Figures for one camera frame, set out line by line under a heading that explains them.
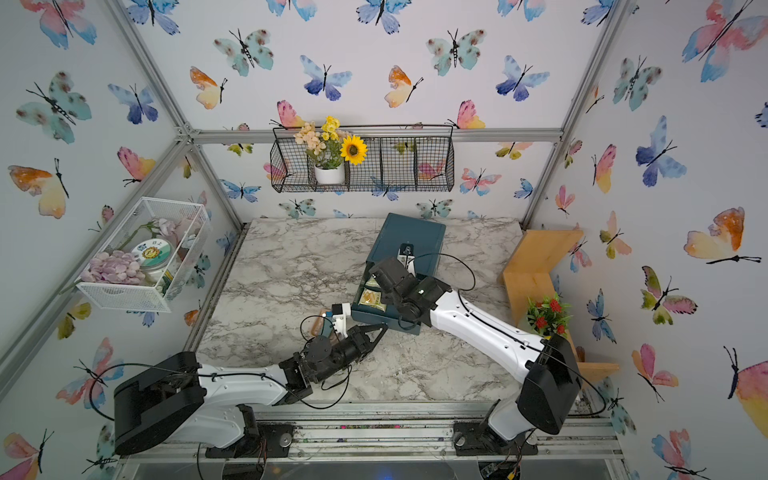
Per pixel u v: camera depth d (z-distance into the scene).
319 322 0.94
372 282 0.84
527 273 0.96
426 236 0.87
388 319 0.74
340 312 0.73
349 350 0.68
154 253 0.66
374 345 0.71
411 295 0.56
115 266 0.60
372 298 0.81
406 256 0.67
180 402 0.43
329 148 0.86
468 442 0.74
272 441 0.73
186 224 0.79
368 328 0.74
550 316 0.74
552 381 0.40
